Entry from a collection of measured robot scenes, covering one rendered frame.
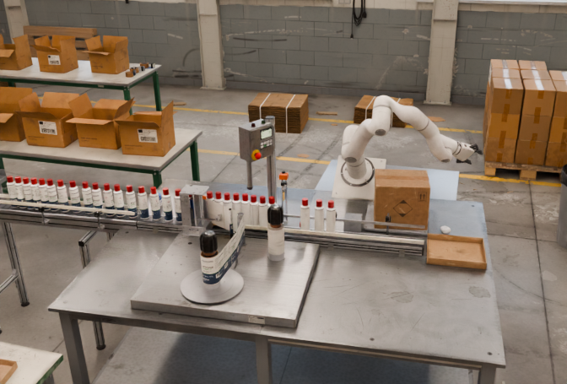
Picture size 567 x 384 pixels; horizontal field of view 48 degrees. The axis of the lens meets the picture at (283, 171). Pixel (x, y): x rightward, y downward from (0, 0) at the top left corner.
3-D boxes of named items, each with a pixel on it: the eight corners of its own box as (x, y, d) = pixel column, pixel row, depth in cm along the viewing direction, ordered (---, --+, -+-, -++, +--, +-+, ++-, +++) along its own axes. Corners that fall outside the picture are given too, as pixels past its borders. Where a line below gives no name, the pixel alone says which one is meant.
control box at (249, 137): (239, 158, 349) (237, 126, 342) (262, 149, 360) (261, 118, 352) (251, 163, 343) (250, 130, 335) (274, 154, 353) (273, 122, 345)
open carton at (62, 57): (31, 73, 719) (25, 40, 703) (55, 64, 755) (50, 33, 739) (60, 76, 707) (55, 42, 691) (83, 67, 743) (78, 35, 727)
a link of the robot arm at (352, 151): (358, 143, 386) (355, 167, 379) (339, 138, 383) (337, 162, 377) (396, 106, 342) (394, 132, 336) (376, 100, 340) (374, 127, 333)
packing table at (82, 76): (-27, 135, 764) (-42, 72, 732) (16, 114, 834) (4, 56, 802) (136, 151, 704) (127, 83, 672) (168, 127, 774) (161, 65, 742)
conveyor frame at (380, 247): (137, 229, 372) (135, 222, 370) (144, 220, 382) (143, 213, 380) (423, 256, 338) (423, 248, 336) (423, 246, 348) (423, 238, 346)
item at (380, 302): (48, 310, 304) (47, 307, 303) (166, 181, 438) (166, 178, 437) (505, 369, 261) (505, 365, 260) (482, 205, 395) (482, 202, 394)
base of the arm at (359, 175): (341, 183, 408) (337, 170, 391) (344, 157, 416) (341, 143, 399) (370, 186, 403) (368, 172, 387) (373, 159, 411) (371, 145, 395)
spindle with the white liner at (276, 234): (266, 260, 329) (264, 209, 316) (270, 251, 336) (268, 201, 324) (283, 262, 327) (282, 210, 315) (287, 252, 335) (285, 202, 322)
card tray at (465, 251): (426, 263, 331) (427, 257, 330) (427, 239, 354) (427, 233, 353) (486, 269, 325) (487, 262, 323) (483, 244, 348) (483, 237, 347)
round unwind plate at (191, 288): (170, 300, 298) (170, 299, 297) (192, 266, 325) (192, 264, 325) (233, 308, 291) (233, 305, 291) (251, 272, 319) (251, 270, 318)
